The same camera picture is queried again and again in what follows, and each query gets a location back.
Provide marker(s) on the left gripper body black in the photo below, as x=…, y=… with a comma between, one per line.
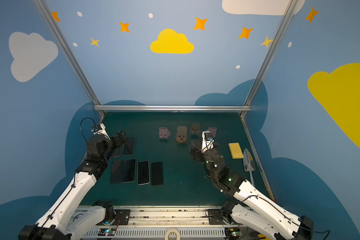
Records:
x=118, y=137

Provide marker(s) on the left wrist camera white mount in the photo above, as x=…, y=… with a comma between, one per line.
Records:
x=100, y=129

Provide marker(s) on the yellow sponge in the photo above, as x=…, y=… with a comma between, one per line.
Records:
x=236, y=151

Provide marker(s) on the controller board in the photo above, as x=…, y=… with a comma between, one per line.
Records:
x=233, y=233
x=107, y=232

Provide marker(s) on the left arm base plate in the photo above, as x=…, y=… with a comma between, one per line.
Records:
x=121, y=218

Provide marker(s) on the silver phone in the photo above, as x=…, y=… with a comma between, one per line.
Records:
x=143, y=172

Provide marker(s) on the blue-edged phone back row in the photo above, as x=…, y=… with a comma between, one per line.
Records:
x=129, y=171

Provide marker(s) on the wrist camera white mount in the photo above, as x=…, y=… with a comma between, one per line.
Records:
x=207, y=141
x=100, y=129

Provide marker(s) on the silver trowel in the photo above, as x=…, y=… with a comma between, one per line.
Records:
x=249, y=165

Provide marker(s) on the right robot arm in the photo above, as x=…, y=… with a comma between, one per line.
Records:
x=250, y=207

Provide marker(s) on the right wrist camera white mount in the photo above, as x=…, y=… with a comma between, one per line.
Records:
x=207, y=141

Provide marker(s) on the left controller board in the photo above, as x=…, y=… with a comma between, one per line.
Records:
x=107, y=232

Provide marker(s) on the black phone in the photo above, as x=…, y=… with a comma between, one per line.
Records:
x=157, y=174
x=117, y=172

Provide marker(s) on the horizontal aluminium frame bar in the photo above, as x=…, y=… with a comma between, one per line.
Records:
x=149, y=108

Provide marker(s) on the light blue phone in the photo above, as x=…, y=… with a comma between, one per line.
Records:
x=129, y=147

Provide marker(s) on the right controller board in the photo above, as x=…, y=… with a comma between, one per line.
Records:
x=233, y=233

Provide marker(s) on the aluminium frame post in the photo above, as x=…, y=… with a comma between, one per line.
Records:
x=52, y=24
x=272, y=49

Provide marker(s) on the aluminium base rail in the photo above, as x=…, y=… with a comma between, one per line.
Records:
x=167, y=216

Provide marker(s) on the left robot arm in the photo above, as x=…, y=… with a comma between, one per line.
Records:
x=56, y=223

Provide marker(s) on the wooden round phone stand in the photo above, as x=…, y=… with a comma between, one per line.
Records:
x=182, y=134

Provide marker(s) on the white tape roll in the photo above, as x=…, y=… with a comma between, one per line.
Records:
x=172, y=232

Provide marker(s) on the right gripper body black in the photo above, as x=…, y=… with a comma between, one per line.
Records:
x=196, y=151

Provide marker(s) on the right aluminium frame post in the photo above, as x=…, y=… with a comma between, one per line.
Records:
x=272, y=49

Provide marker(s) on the left aluminium frame post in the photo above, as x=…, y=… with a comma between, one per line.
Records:
x=52, y=24

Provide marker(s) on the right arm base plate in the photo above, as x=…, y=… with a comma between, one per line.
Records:
x=219, y=217

